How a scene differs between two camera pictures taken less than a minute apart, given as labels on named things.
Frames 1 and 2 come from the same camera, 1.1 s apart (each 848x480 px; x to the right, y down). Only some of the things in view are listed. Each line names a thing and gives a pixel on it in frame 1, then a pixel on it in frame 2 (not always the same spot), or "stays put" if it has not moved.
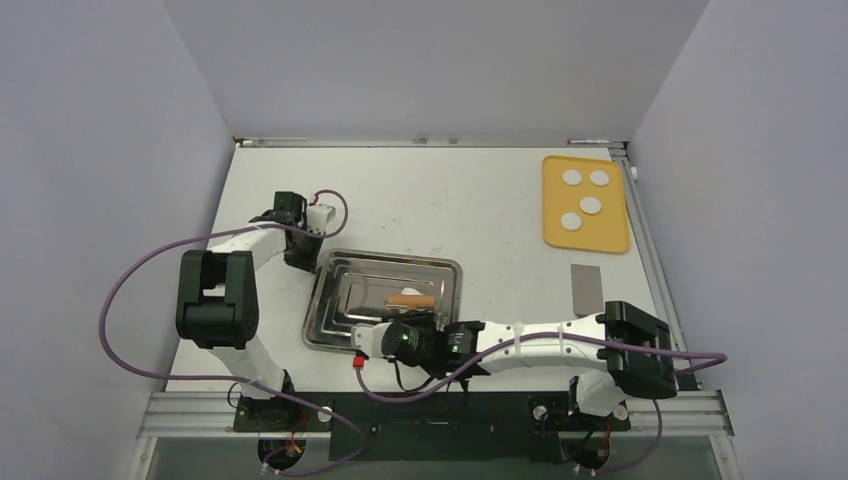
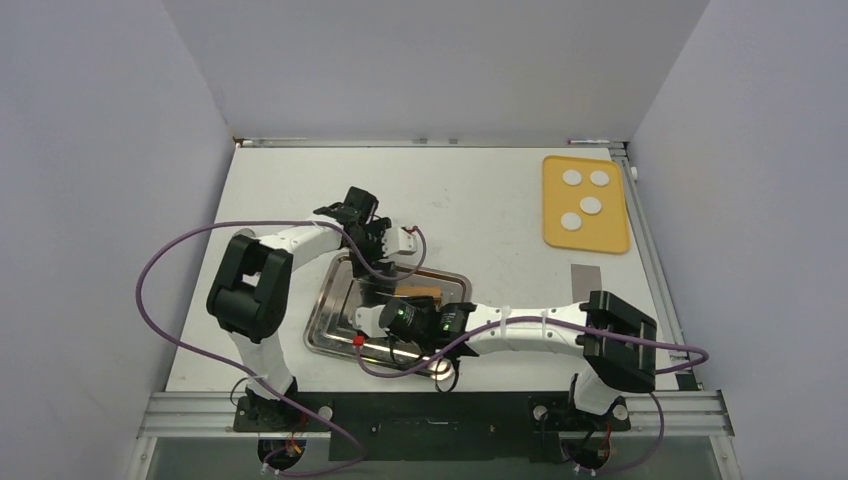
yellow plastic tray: [583, 205] stays put
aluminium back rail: [296, 142] stays put
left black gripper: [309, 264] → [377, 230]
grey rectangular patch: [587, 289] stays put
